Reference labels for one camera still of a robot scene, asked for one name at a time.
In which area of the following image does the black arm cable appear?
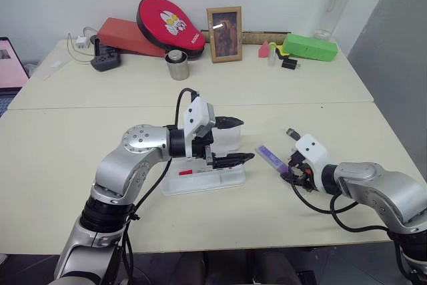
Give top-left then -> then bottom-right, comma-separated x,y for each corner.
121,87 -> 201,285
285,127 -> 416,285

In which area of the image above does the wooden picture frame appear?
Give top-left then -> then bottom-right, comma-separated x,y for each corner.
205,5 -> 244,64

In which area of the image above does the red cardboard box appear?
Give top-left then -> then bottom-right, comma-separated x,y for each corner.
97,17 -> 167,58

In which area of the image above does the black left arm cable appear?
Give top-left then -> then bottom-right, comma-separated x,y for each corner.
121,87 -> 201,285

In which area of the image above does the silver metal tin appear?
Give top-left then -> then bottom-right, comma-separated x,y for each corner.
163,49 -> 189,81

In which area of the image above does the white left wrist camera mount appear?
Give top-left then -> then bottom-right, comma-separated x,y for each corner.
182,96 -> 216,159

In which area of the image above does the black power strip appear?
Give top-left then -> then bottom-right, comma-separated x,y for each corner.
90,37 -> 122,73

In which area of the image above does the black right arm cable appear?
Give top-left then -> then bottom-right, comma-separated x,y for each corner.
285,127 -> 416,285

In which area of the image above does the purple marker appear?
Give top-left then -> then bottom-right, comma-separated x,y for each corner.
254,144 -> 290,181

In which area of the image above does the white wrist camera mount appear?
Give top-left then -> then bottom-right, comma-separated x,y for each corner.
182,96 -> 216,159
294,133 -> 331,192

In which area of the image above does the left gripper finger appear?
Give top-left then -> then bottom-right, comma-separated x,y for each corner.
215,115 -> 244,130
211,152 -> 256,170

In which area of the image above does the yellow block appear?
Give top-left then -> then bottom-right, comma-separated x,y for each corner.
270,41 -> 292,58

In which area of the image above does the open laptop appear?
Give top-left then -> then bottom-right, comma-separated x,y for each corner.
0,37 -> 31,117

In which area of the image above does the clear bottle with green lid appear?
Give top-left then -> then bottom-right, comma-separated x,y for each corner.
312,0 -> 360,41

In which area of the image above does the red paddle case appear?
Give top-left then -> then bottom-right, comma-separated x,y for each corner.
135,0 -> 207,61

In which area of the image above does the white charger cable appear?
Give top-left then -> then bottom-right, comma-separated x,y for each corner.
66,25 -> 99,65

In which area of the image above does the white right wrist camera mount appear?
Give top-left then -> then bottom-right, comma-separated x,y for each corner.
294,133 -> 331,192

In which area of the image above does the green rectangular box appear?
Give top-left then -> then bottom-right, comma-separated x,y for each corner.
282,32 -> 340,63

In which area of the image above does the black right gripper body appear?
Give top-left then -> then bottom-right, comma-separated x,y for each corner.
287,150 -> 322,194

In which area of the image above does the long wooden strip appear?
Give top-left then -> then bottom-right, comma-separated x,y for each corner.
199,30 -> 292,45

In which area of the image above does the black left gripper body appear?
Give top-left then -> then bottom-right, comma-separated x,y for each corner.
191,124 -> 215,168

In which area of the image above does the pink house-shaped block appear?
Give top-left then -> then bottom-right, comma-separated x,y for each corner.
258,40 -> 271,59

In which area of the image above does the clear plastic pencil case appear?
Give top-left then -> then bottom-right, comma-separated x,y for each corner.
161,118 -> 247,196

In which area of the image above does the white charger plug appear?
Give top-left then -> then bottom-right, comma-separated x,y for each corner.
75,34 -> 92,49

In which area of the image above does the black power adapter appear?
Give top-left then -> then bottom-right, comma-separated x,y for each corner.
280,57 -> 304,72

